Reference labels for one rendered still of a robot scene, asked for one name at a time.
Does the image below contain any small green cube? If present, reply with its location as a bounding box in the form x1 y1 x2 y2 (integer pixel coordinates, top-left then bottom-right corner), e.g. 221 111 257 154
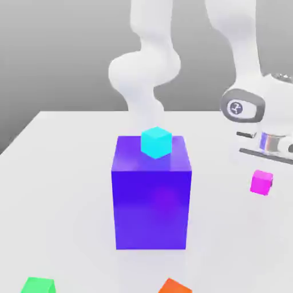
20 276 57 293

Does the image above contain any small cyan cube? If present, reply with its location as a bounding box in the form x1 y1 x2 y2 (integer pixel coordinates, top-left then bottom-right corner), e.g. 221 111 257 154
140 126 173 160

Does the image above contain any small magenta cube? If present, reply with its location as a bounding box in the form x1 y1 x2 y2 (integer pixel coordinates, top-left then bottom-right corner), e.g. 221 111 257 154
250 169 274 197

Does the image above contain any small orange cube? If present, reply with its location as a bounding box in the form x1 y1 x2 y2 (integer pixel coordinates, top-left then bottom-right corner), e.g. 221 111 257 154
157 277 193 293

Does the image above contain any large purple box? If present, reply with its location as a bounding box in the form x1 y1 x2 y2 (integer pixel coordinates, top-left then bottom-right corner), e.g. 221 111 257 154
111 135 193 251

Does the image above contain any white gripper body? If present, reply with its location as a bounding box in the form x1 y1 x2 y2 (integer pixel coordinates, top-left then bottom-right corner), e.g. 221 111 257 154
237 147 293 173

